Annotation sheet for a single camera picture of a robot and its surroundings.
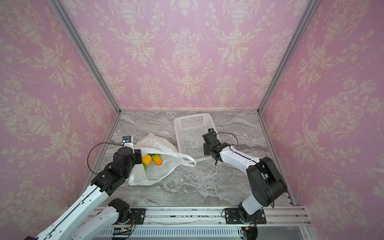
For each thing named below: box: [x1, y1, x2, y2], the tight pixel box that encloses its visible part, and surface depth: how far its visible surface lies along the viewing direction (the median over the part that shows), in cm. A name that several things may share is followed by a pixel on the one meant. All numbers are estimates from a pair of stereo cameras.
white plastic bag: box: [128, 132, 197, 186], surface depth 86 cm
